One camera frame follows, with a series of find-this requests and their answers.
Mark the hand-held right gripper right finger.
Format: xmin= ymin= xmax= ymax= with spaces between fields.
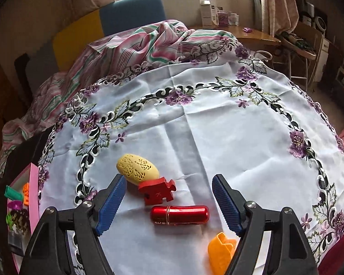
xmin=211 ymin=174 xmax=319 ymax=275

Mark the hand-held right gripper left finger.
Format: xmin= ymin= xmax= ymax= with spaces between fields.
xmin=19 ymin=174 xmax=127 ymax=275

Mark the pink storage box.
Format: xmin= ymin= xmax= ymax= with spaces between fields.
xmin=6 ymin=163 xmax=41 ymax=274

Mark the yellow carved oval case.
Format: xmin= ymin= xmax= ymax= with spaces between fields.
xmin=116 ymin=154 xmax=160 ymax=184

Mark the red puzzle piece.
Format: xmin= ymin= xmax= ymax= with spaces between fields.
xmin=138 ymin=178 xmax=177 ymax=206

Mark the red metallic cylinder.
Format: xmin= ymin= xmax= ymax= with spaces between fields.
xmin=151 ymin=205 xmax=210 ymax=224

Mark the orange boat shaped toy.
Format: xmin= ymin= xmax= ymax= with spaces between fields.
xmin=208 ymin=232 xmax=237 ymax=275

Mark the white floral embroidered tablecloth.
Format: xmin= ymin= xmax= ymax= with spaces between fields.
xmin=37 ymin=36 xmax=344 ymax=275

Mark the brown pinecone shaped toy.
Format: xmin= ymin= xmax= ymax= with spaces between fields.
xmin=10 ymin=209 xmax=29 ymax=235

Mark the green plastic toy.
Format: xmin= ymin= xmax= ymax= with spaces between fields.
xmin=4 ymin=186 xmax=23 ymax=200

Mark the pink green striped cloth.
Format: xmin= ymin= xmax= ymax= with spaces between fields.
xmin=0 ymin=19 xmax=238 ymax=184

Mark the yellow panel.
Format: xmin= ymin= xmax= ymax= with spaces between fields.
xmin=52 ymin=10 xmax=105 ymax=72

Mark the wooden desk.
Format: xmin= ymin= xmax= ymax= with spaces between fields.
xmin=189 ymin=24 xmax=281 ymax=46

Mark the purple printed box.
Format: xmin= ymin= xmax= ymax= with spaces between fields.
xmin=218 ymin=11 xmax=239 ymax=27

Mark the blue chair back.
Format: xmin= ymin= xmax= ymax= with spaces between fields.
xmin=100 ymin=0 xmax=166 ymax=37

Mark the white carton box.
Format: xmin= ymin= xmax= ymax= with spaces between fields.
xmin=200 ymin=0 xmax=219 ymax=29

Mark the beige patterned curtain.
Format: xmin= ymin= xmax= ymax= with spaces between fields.
xmin=258 ymin=0 xmax=299 ymax=35

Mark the metal frame chair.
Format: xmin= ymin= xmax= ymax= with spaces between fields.
xmin=275 ymin=29 xmax=324 ymax=89

